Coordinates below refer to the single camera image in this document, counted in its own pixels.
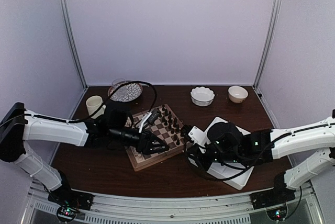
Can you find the white scalloped bowl black rim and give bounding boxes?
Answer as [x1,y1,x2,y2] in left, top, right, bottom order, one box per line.
[190,86,215,107]

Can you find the aluminium frame post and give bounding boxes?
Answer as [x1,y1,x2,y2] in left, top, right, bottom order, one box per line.
[253,0,282,91]
[59,0,88,89]

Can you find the patterned brown rim plate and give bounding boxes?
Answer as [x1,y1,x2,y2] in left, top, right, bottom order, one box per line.
[107,79,142,103]

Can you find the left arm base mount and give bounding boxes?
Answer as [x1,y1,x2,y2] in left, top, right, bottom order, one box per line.
[44,171,94,223]

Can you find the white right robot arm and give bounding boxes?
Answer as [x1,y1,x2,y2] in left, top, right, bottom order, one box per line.
[181,116,334,204]

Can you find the cream ceramic mug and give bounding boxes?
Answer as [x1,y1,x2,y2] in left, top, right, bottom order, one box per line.
[86,95,106,119]

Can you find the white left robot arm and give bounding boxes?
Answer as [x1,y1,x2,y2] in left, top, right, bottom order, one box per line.
[1,102,169,205]

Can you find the wooden chess board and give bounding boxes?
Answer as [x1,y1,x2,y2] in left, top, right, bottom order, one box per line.
[125,103,189,172]

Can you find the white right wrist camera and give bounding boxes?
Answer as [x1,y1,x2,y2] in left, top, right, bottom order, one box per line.
[181,125,207,154]

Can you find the cream round bowl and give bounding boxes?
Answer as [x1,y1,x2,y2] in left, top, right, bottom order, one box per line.
[228,86,249,104]

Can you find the dark chess pieces row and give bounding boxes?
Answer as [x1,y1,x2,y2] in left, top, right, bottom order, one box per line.
[158,105,183,149]

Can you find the left aluminium frame post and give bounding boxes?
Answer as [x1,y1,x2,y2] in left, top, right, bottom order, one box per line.
[59,0,88,89]

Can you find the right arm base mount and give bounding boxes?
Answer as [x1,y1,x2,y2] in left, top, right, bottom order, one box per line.
[250,172,303,223]

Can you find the white plastic divided tray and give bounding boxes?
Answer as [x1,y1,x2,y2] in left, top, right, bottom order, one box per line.
[201,116,254,191]

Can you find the clear drinking glass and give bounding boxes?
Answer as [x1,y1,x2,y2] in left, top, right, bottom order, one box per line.
[111,77,128,98]

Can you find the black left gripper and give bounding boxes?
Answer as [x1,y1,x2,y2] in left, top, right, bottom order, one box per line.
[109,126,170,155]

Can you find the right aluminium frame post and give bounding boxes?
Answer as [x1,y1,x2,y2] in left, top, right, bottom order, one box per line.
[253,0,282,91]

